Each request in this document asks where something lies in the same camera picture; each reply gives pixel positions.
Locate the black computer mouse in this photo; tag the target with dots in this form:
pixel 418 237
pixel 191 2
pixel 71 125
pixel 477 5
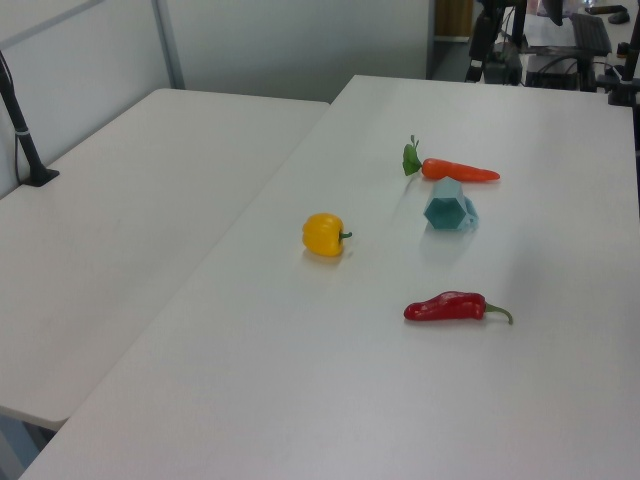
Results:
pixel 619 17

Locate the white paper sheet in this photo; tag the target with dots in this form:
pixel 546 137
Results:
pixel 547 32

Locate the orange toy carrot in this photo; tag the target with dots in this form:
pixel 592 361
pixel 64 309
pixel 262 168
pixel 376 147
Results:
pixel 452 170

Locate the teal hexagonal mug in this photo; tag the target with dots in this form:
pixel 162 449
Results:
pixel 445 210

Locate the black computer keyboard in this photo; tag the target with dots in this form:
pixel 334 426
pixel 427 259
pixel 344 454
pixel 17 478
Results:
pixel 591 34

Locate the grey partition frame post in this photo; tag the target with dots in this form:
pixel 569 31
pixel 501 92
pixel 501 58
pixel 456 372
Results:
pixel 167 45

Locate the red toy chili pepper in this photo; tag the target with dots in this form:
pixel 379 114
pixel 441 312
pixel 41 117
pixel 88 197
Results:
pixel 445 306

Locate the black clamp stand pole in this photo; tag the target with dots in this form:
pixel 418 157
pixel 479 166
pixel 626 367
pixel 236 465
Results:
pixel 625 75

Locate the black electronics controller box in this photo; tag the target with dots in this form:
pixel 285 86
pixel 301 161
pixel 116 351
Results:
pixel 557 70

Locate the yellow toy bell pepper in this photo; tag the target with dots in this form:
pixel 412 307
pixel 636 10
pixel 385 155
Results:
pixel 324 234

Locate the black camera stand pole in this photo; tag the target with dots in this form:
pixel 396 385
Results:
pixel 24 135

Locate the brown wooden cabinet panel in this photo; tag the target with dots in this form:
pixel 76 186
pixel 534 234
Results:
pixel 452 17

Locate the black monitor stand post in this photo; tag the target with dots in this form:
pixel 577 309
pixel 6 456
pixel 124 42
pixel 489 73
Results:
pixel 518 30

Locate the small black box device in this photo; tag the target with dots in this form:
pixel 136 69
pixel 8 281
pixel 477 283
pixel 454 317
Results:
pixel 502 67

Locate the dark robot gripper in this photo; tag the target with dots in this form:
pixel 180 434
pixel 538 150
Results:
pixel 481 37

